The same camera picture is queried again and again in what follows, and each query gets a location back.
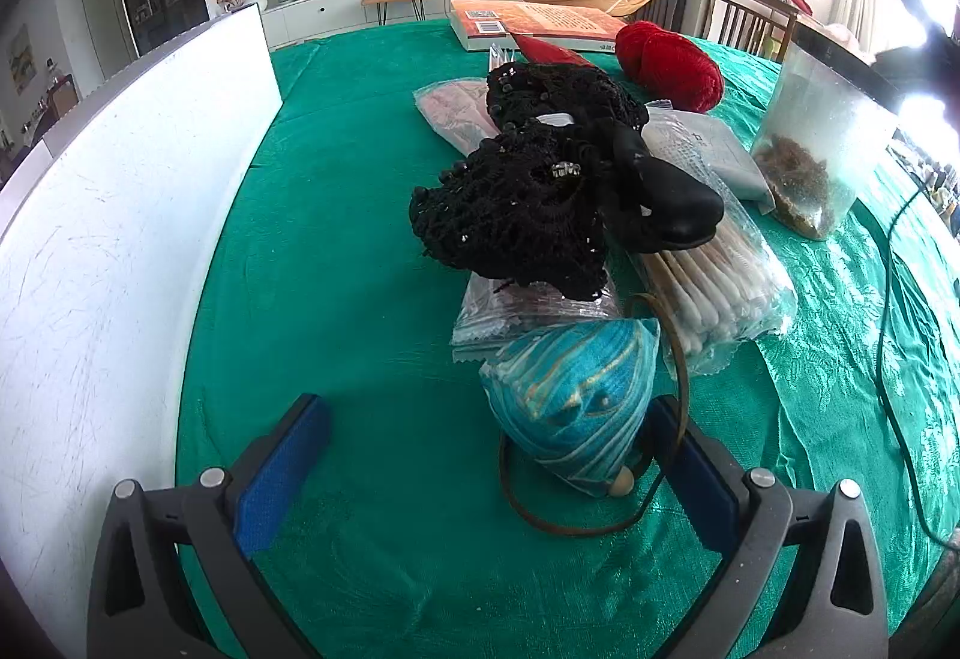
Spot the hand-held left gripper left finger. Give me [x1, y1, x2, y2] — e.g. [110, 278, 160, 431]
[86, 393, 332, 659]

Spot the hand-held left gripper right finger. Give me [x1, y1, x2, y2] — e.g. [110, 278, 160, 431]
[645, 396, 890, 659]

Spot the teal striped pouch with cord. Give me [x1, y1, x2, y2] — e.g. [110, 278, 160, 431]
[480, 291, 687, 540]

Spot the clear jar with black lid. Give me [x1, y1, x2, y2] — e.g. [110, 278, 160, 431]
[750, 18, 901, 242]

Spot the wooden chair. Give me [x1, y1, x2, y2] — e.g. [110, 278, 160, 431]
[709, 0, 800, 64]

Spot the pack of cotton swabs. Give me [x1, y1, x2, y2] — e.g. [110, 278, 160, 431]
[630, 171, 797, 379]

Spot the white grey plastic packet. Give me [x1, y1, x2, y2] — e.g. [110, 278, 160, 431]
[641, 100, 777, 214]

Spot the red yarn ball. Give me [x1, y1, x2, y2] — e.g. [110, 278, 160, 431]
[615, 22, 725, 113]

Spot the green patterned tablecloth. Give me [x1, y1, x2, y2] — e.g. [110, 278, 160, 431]
[176, 18, 960, 659]

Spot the clear flat plastic packet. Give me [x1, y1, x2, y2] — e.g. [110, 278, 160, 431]
[450, 269, 623, 360]

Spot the white board panel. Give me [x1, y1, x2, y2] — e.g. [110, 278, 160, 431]
[0, 3, 284, 600]

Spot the large black beaded mesh hairnet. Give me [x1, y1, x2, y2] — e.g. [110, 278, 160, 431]
[409, 123, 623, 302]

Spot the small black beaded mesh hairnet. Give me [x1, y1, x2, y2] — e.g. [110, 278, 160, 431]
[486, 61, 650, 139]

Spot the red cloth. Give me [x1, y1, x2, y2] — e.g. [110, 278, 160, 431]
[514, 33, 601, 71]

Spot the orange book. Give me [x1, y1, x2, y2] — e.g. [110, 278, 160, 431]
[450, 0, 638, 53]

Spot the pink plastic packet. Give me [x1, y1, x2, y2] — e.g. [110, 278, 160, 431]
[415, 78, 503, 154]

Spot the white television cabinet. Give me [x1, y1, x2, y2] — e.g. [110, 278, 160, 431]
[259, 0, 526, 49]

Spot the white door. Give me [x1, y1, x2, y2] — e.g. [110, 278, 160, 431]
[79, 0, 136, 83]

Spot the black cable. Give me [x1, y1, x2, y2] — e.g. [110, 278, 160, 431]
[877, 179, 960, 547]

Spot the framed wall picture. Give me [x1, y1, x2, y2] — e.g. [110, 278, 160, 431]
[7, 25, 38, 94]

